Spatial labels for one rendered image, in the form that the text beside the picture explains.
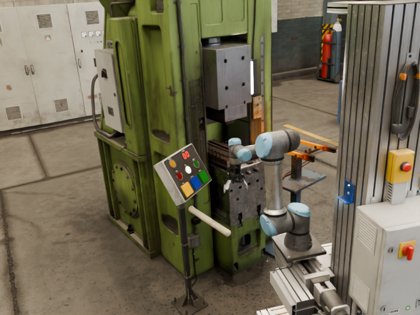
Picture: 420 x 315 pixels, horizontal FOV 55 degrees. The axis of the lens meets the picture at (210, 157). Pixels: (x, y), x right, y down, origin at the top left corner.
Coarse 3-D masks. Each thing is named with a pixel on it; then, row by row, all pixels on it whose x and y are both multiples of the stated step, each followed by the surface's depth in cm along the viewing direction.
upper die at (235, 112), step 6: (210, 108) 291; (228, 108) 279; (234, 108) 283; (240, 108) 286; (246, 108) 289; (210, 114) 293; (216, 114) 287; (222, 114) 281; (228, 114) 281; (234, 114) 284; (240, 114) 287; (246, 114) 291; (222, 120) 282; (228, 120) 282
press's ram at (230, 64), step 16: (208, 48) 269; (224, 48) 265; (240, 48) 271; (208, 64) 270; (224, 64) 267; (240, 64) 275; (208, 80) 275; (224, 80) 271; (240, 80) 279; (208, 96) 280; (224, 96) 274; (240, 96) 283
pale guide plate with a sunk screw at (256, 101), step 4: (256, 96) 310; (260, 96) 311; (252, 100) 308; (256, 100) 309; (260, 100) 312; (252, 104) 309; (256, 104) 311; (260, 104) 313; (252, 108) 310; (256, 108) 312; (260, 108) 314; (252, 112) 311; (256, 112) 313; (260, 112) 315; (252, 116) 313; (256, 116) 314; (260, 116) 316
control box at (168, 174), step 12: (180, 156) 252; (192, 156) 261; (156, 168) 242; (168, 168) 240; (180, 168) 248; (192, 168) 257; (204, 168) 266; (168, 180) 241; (180, 180) 244; (180, 192) 240
